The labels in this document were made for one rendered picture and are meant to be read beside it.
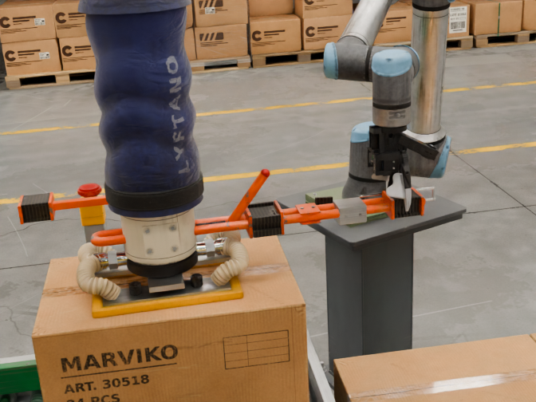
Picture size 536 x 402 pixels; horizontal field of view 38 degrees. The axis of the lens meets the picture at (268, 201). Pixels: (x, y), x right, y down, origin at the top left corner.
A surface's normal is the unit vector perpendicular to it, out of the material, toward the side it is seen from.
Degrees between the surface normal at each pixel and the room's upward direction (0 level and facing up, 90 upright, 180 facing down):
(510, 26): 90
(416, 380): 0
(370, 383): 0
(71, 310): 0
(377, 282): 90
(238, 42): 90
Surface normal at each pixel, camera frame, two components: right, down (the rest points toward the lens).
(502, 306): -0.06, -0.93
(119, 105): -0.56, -0.04
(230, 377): 0.15, 0.35
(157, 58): 0.49, 0.11
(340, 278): -0.87, 0.22
